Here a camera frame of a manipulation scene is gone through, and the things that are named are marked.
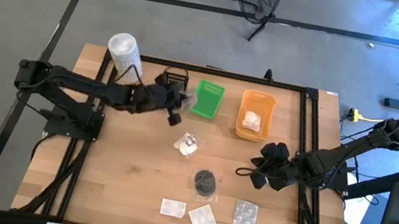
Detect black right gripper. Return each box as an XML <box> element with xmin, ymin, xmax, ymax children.
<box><xmin>246</xmin><ymin>138</ymin><xmax>305</xmax><ymax>196</ymax></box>

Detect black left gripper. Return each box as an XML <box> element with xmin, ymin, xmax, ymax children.
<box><xmin>127</xmin><ymin>69</ymin><xmax>191</xmax><ymax>129</ymax></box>

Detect clear silvery plastic bag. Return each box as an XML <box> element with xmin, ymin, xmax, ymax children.
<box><xmin>182</xmin><ymin>89</ymin><xmax>200</xmax><ymax>113</ymax></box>

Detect bagged white cotton balls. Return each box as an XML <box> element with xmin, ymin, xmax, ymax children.
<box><xmin>239</xmin><ymin>109</ymin><xmax>265</xmax><ymax>134</ymax></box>

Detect bagged white round item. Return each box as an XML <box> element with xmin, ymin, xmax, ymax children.
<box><xmin>169</xmin><ymin>128</ymin><xmax>208</xmax><ymax>162</ymax></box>

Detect bagged black round item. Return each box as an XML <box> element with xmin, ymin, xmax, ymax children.
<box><xmin>188</xmin><ymin>166</ymin><xmax>223</xmax><ymax>204</ymax></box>

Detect orange plastic bin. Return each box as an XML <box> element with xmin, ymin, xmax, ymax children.
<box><xmin>233</xmin><ymin>88</ymin><xmax>279</xmax><ymax>145</ymax></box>

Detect white rectangular packet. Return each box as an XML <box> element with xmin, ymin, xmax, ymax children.
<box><xmin>158</xmin><ymin>197</ymin><xmax>188</xmax><ymax>221</ymax></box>

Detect black plastic basket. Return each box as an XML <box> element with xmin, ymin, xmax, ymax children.
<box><xmin>160</xmin><ymin>65</ymin><xmax>192</xmax><ymax>93</ymax></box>

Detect green plastic basket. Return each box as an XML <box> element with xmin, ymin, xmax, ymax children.
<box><xmin>187</xmin><ymin>77</ymin><xmax>227</xmax><ymax>122</ymax></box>

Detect grey patterned foil packet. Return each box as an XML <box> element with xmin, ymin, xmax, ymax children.
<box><xmin>232</xmin><ymin>199</ymin><xmax>261</xmax><ymax>224</ymax></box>

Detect white wipes canister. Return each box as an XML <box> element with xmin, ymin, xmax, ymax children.
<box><xmin>101</xmin><ymin>29</ymin><xmax>151</xmax><ymax>87</ymax></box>

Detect white square flat packet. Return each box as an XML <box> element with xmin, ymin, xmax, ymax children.
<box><xmin>186</xmin><ymin>200</ymin><xmax>223</xmax><ymax>224</ymax></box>

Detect white paper sheet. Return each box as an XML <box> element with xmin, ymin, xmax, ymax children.
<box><xmin>340</xmin><ymin>173</ymin><xmax>378</xmax><ymax>224</ymax></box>

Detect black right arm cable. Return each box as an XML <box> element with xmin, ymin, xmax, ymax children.
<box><xmin>234</xmin><ymin>165</ymin><xmax>263</xmax><ymax>180</ymax></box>

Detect black aluminium table frame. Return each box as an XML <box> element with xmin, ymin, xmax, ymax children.
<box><xmin>10</xmin><ymin>37</ymin><xmax>379</xmax><ymax>224</ymax></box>

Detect black frame clamp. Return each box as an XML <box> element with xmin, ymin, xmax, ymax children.
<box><xmin>262</xmin><ymin>67</ymin><xmax>276</xmax><ymax>83</ymax></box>

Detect yellow extension cord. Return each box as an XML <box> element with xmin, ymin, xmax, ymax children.
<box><xmin>347</xmin><ymin>101</ymin><xmax>399</xmax><ymax>131</ymax></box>

